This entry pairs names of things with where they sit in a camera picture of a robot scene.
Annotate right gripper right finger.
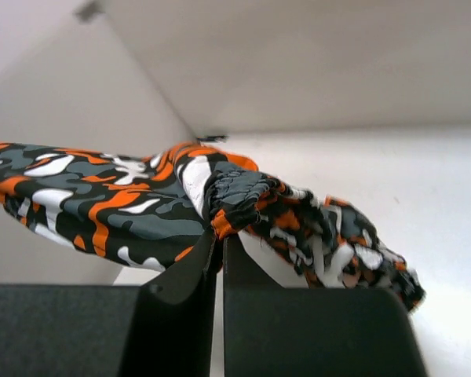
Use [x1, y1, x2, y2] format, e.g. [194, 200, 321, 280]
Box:
[223, 236, 427, 377]

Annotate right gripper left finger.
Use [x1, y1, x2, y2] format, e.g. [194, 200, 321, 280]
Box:
[0, 231, 219, 376]

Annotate orange camouflage shorts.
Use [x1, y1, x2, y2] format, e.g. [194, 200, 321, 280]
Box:
[0, 142, 425, 311]

